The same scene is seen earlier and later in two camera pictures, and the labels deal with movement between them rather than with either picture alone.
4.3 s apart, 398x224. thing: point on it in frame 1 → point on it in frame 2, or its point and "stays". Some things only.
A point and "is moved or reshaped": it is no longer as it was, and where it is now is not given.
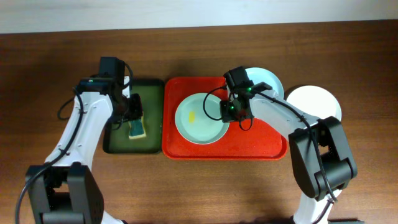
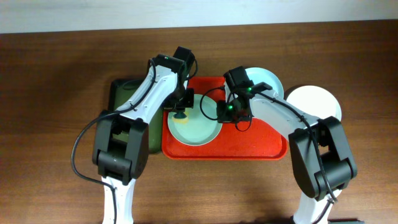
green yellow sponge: x=137 y=129 is moved or reshaped
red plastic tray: x=259 y=142 stays
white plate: x=315 y=101 stays
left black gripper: x=135 y=107 → x=180 y=104
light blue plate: x=259 y=74 stays
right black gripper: x=226 y=117 stays
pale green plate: x=198 y=120 is moved or reshaped
